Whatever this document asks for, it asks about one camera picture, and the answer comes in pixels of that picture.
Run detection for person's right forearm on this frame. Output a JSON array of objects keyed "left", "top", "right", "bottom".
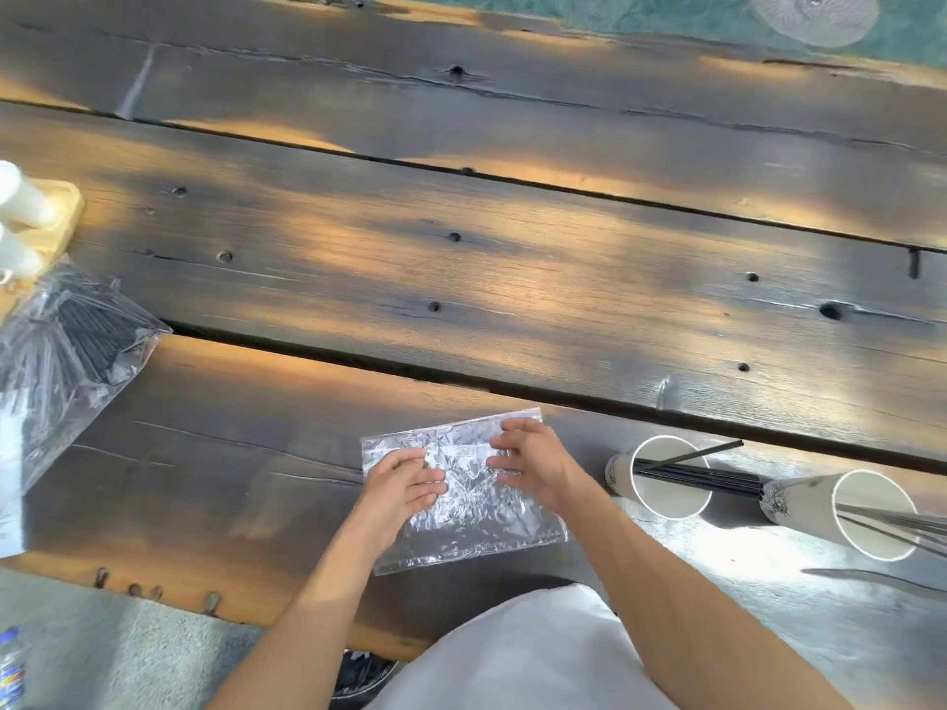
[{"left": 551, "top": 471, "right": 855, "bottom": 710}]

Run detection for bundle of black straws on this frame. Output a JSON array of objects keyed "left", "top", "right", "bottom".
[
  {"left": 835, "top": 502, "right": 947, "bottom": 561},
  {"left": 632, "top": 439, "right": 767, "bottom": 500}
]

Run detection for person's left hand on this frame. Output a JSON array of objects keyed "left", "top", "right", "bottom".
[{"left": 358, "top": 448, "right": 450, "bottom": 545}]

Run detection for clear bag of black straws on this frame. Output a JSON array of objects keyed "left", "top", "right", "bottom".
[{"left": 0, "top": 257, "right": 173, "bottom": 497}]

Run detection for white paper sheet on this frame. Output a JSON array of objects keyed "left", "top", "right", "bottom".
[{"left": 0, "top": 402, "right": 32, "bottom": 561}]

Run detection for white cylinder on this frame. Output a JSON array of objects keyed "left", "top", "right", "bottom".
[
  {"left": 0, "top": 224, "right": 47, "bottom": 283},
  {"left": 0, "top": 160, "right": 59, "bottom": 230}
]

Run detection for white paper cup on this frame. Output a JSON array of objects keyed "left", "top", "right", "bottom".
[
  {"left": 761, "top": 469, "right": 923, "bottom": 563},
  {"left": 604, "top": 434, "right": 716, "bottom": 521}
]

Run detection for black shoe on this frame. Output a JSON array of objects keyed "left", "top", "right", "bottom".
[{"left": 331, "top": 649, "right": 402, "bottom": 703}]

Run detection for plastic water bottle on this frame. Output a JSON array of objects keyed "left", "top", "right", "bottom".
[{"left": 0, "top": 626, "right": 28, "bottom": 710}]

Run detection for crinkled clear plastic bag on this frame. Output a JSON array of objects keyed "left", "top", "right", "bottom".
[{"left": 360, "top": 408, "right": 569, "bottom": 577}]

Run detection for light wooden tray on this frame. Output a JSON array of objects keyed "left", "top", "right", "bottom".
[{"left": 0, "top": 178, "right": 85, "bottom": 327}]

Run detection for white garment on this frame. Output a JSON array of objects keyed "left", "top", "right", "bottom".
[{"left": 368, "top": 582, "right": 661, "bottom": 710}]

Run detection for person's left forearm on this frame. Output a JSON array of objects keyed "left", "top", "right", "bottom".
[{"left": 207, "top": 510, "right": 405, "bottom": 710}]

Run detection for person's right hand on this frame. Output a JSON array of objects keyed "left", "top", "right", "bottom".
[{"left": 484, "top": 418, "right": 587, "bottom": 515}]

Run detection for round floor drain cover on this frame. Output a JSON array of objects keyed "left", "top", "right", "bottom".
[{"left": 749, "top": 0, "right": 883, "bottom": 50}]

